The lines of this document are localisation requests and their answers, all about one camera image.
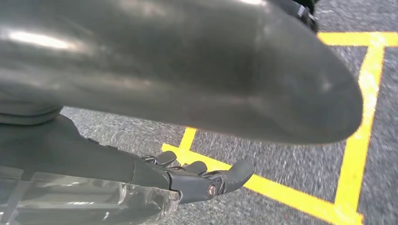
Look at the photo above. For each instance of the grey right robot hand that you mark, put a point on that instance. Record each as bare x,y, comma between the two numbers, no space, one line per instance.
186,62

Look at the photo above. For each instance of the black robot foot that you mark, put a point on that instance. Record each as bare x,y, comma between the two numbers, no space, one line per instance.
303,12

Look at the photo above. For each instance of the yellow floor tape square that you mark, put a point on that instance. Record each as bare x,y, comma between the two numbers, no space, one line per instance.
357,161

